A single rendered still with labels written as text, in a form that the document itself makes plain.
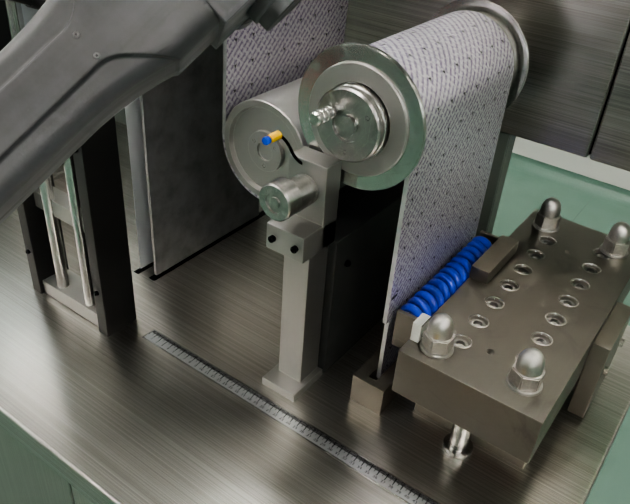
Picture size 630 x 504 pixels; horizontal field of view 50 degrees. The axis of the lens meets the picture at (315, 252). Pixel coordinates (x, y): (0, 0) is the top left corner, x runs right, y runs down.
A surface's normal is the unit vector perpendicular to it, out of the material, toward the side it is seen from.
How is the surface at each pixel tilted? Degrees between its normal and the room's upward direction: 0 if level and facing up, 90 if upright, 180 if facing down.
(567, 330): 0
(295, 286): 90
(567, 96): 90
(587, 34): 90
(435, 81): 51
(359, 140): 90
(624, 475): 0
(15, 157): 60
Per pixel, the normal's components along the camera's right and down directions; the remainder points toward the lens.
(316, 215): -0.59, 0.42
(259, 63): 0.80, 0.40
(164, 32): 0.22, 0.08
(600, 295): 0.07, -0.83
